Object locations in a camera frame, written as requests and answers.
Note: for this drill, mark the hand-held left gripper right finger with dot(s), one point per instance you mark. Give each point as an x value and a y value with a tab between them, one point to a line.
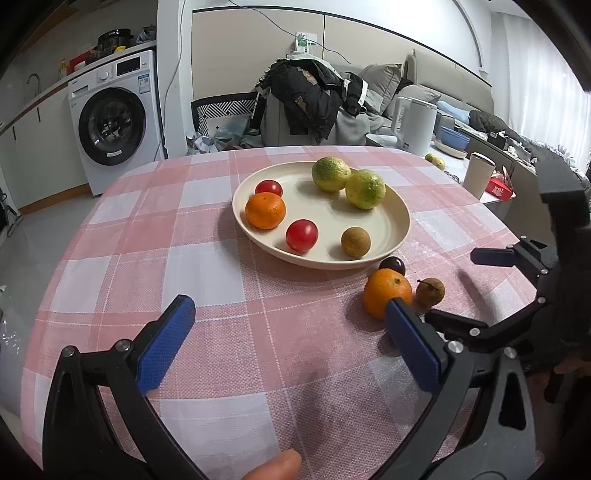
413	344

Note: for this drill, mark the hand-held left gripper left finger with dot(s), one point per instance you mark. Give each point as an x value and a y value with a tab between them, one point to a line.
166	341

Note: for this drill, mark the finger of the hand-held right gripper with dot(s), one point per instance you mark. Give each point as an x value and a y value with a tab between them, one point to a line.
494	256
455	323

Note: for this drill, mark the brown longan with stem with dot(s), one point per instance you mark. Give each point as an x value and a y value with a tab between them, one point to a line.
430	291

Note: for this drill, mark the large orange mandarin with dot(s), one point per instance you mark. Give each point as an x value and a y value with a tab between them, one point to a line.
387	293

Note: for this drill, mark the dark purple grape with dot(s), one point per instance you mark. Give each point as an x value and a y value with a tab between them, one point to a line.
392	265

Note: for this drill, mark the round brown longan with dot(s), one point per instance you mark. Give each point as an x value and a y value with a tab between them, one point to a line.
355	242

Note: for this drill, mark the yellow-green lemon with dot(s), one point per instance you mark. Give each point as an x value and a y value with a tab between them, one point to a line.
365	189

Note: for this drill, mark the red cherry tomato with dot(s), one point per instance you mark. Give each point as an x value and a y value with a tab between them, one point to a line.
302	235
268	188

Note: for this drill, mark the cream round plate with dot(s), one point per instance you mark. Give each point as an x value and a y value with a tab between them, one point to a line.
323	217

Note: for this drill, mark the small orange mandarin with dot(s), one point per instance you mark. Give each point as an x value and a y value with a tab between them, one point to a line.
265	211

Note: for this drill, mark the large green lemon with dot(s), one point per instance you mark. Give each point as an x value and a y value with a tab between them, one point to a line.
330	174

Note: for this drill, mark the person's left hand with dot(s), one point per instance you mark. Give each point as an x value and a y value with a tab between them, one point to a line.
277	466

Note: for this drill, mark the pink checked tablecloth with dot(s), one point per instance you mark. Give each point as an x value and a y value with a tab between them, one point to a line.
207	286

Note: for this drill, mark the red box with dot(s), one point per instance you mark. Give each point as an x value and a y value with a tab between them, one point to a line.
501	187

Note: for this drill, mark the cream cup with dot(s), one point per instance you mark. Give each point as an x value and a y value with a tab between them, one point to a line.
478	175

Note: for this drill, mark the small green fruit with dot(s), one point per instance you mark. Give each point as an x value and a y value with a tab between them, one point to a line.
435	160

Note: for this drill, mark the white shallow dish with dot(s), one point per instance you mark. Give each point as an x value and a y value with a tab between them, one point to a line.
450	148

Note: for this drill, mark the blue bowl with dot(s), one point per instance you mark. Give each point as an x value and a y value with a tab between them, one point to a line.
455	137

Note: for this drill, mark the dark grey blanket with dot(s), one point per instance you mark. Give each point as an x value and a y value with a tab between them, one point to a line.
503	127

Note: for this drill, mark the white electric kettle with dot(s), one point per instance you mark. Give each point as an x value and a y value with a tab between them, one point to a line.
415	127

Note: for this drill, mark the white curtain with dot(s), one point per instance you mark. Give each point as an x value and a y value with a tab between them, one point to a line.
545	69

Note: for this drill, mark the grey pillow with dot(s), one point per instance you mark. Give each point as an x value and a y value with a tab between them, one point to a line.
383	83

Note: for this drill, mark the white washing machine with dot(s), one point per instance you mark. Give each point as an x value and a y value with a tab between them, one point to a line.
111	129

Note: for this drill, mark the white kitchen counter cabinet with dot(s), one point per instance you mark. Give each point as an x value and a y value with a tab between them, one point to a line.
41	147

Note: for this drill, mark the chair with patterned back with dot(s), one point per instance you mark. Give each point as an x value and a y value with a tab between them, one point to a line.
226	108

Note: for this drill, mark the pile of dark clothes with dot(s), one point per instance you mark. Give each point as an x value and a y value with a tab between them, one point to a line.
304	101

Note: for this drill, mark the metal faucet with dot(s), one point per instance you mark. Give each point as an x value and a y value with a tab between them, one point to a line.
33	83

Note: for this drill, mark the yellow bottle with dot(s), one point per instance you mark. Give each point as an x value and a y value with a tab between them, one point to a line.
62	69

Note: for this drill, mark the red container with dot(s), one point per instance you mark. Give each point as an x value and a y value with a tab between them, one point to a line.
78	60

